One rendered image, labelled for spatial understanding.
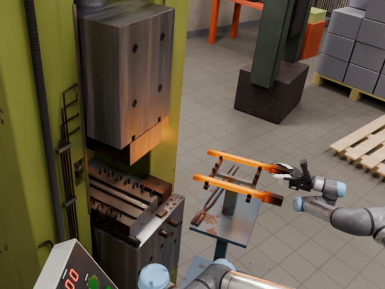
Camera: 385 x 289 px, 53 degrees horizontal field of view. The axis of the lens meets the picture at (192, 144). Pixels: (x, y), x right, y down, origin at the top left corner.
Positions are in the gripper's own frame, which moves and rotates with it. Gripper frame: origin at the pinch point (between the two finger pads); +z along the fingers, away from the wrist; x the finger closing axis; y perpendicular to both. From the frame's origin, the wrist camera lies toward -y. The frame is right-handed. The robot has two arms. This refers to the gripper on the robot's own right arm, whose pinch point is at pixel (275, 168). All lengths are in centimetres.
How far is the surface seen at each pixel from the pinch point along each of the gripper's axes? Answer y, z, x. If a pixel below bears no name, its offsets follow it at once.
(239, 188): -0.7, 13.3, -25.2
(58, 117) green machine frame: -55, 64, -86
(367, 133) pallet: 82, -81, 232
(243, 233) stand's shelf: 26.4, 7.3, -24.6
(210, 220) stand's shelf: 26.5, 25.2, -22.9
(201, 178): -0.5, 32.3, -25.4
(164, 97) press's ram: -52, 44, -51
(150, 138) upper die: -39, 45, -59
